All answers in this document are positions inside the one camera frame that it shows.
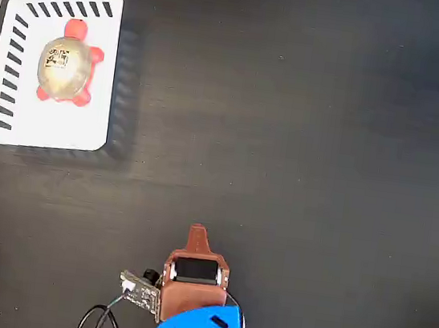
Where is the red turtle toy gold shell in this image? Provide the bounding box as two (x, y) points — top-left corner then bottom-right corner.
(33, 14), (110, 109)

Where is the white slotted tray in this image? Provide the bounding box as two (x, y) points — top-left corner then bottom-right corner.
(0, 0), (126, 159)

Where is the thin arm servo wire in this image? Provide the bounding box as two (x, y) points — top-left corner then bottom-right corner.
(221, 291), (251, 328)

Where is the black camera cable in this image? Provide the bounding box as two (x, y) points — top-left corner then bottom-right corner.
(74, 288), (132, 328)

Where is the bare camera circuit board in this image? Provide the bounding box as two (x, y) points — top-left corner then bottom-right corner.
(113, 265), (168, 325)

